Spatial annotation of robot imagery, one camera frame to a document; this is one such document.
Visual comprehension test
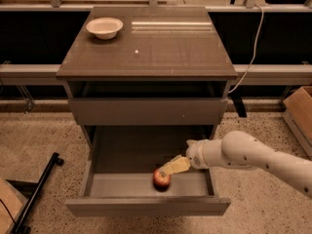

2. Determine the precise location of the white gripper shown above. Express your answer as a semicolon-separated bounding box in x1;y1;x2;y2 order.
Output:
159;139;225;175

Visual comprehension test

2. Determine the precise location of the red apple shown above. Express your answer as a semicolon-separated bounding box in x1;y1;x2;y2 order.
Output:
152;169;171;189

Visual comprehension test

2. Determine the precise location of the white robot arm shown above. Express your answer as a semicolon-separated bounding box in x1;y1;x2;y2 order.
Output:
159;131;312;198

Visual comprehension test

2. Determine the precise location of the open middle drawer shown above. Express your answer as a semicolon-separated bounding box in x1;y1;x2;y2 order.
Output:
65;126;230;216

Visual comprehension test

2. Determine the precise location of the grey drawer cabinet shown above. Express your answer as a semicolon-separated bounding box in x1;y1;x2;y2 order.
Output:
56;5;238;168

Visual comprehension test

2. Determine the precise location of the closed grey top drawer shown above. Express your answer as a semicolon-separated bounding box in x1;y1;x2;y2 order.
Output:
68;97;227;126

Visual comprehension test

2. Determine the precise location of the cardboard box right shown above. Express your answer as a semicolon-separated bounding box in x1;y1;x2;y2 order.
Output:
283;86;312;159

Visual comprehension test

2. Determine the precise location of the white bowl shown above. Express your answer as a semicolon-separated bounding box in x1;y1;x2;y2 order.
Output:
86;18;123;40

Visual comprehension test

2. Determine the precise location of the wooden board lower left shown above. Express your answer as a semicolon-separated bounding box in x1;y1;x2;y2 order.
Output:
0;177;26;234

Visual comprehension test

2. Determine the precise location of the black metal stand bar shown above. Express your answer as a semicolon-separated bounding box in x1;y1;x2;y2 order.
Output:
9;152;64;234

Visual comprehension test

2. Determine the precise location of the white cable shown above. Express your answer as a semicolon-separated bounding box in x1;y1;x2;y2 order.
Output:
227;4;265;95

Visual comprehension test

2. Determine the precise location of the black cable lower left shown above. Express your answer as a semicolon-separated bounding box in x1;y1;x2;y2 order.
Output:
0;196;20;226

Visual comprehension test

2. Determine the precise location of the grey metal rail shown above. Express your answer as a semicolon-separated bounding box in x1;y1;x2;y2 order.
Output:
0;64;312;86

